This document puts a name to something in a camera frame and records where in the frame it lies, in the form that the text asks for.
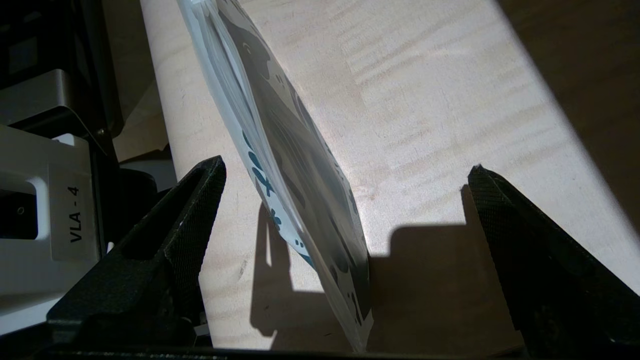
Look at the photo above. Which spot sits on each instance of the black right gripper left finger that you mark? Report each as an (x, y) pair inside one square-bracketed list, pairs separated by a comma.
[(185, 250)]

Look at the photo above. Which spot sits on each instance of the black silver robot base frame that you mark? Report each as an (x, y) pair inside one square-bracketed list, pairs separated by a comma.
[(45, 95)]

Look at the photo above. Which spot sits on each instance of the light wood shelf table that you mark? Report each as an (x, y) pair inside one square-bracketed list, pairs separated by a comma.
[(425, 100)]

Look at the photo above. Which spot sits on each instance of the white floral zip pouch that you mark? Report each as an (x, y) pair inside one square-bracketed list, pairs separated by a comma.
[(300, 165)]

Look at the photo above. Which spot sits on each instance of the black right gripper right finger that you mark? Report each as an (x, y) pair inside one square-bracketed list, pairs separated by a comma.
[(550, 280)]

